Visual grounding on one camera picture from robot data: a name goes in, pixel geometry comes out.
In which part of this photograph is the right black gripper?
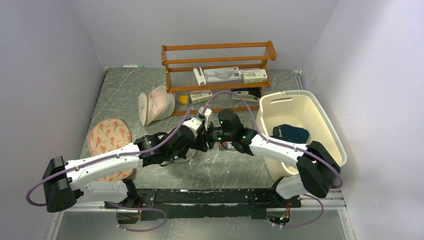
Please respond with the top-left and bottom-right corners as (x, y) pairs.
(190, 120), (234, 152)

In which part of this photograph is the round white mesh laundry bag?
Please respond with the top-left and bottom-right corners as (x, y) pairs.
(173, 148), (197, 163)

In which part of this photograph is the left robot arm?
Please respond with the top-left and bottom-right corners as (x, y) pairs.
(42, 121), (215, 213)

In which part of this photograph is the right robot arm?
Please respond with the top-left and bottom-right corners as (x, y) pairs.
(198, 107), (343, 207)

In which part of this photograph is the pink mesh laundry bag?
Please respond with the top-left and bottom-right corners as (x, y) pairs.
(138, 86), (176, 126)

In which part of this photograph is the cream plastic laundry basket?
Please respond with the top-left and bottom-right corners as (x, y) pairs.
(255, 90), (347, 167)

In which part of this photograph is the coloured marker pack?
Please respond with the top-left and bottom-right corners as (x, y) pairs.
(219, 141), (236, 152)

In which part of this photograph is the small white box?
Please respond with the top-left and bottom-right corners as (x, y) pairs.
(189, 90), (213, 104)

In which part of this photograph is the yellow small block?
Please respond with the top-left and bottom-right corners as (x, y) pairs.
(179, 95), (190, 105)

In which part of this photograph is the blue white stapler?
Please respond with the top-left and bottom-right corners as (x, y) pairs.
(230, 87), (262, 103)

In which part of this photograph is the orange wooden shelf rack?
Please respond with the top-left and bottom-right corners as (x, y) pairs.
(161, 40), (277, 96)

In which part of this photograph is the flat white patterned box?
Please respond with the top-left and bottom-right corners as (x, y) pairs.
(203, 66), (242, 83)

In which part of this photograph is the green white box on shelf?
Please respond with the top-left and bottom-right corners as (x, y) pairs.
(241, 69), (268, 84)

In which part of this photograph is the dark blue garment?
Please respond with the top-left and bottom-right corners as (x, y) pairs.
(272, 124), (310, 144)

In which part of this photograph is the floral pink oval pad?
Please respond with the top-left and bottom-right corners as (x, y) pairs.
(87, 118), (136, 183)

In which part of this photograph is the green white marker pen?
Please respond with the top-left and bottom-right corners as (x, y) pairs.
(122, 64), (145, 69)

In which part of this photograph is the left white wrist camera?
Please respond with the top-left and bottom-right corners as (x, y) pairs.
(182, 117), (203, 134)

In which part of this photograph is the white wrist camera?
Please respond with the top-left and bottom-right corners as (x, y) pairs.
(197, 106), (212, 131)
(182, 117), (203, 134)

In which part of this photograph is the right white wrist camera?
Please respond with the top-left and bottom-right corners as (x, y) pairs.
(197, 106), (212, 131)

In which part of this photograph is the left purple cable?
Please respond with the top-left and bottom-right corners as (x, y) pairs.
(25, 105), (194, 207)

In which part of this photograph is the black base frame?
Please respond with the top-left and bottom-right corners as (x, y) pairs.
(118, 188), (301, 221)

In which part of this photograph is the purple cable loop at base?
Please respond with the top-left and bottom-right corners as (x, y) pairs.
(107, 201), (168, 233)

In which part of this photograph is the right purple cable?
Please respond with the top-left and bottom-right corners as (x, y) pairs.
(202, 91), (344, 190)

